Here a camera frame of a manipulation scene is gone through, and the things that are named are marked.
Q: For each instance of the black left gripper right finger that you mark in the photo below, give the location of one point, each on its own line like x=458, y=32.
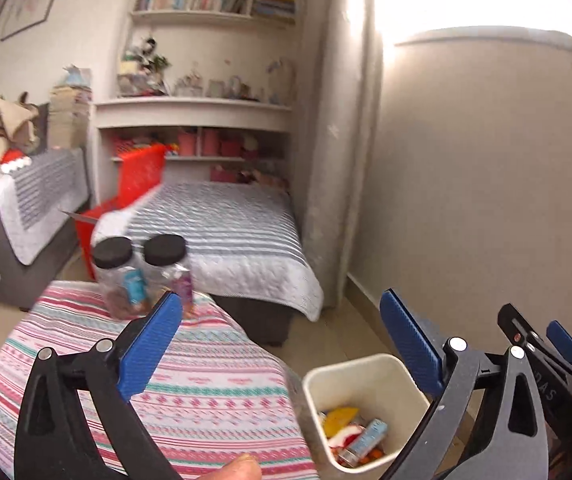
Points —
x=419, y=350

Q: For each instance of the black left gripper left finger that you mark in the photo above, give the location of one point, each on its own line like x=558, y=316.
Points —
x=148, y=345

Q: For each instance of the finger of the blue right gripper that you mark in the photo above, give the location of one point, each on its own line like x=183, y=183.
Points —
x=560, y=339

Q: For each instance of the small light blue carton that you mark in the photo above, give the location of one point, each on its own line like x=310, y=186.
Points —
x=373, y=435

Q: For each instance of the yellow snack wrapper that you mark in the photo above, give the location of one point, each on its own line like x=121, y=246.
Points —
x=337, y=419

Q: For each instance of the red snack packet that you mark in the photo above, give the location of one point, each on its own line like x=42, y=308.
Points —
x=344, y=437

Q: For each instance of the orange peel piece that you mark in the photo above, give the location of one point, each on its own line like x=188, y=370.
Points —
x=374, y=454

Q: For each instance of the white trash bin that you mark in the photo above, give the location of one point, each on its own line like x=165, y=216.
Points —
x=380, y=387

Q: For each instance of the person's left hand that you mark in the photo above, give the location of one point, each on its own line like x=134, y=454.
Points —
x=243, y=467

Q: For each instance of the nut jar with teal label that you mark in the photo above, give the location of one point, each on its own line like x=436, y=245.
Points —
x=120, y=278

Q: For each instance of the patterned handmade tablecloth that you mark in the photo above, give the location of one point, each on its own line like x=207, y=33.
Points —
x=214, y=395

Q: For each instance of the nut jar with purple label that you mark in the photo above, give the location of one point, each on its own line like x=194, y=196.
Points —
x=167, y=269

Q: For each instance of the grey sofa with striped cover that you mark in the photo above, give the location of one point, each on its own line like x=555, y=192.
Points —
x=243, y=244

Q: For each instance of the grey armchair with quilted cover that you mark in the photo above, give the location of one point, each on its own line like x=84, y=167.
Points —
x=38, y=195

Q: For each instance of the red plastic basket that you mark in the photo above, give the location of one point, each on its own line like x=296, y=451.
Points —
x=140, y=171

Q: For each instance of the white wall shelf unit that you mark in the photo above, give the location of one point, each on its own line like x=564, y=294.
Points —
x=213, y=81

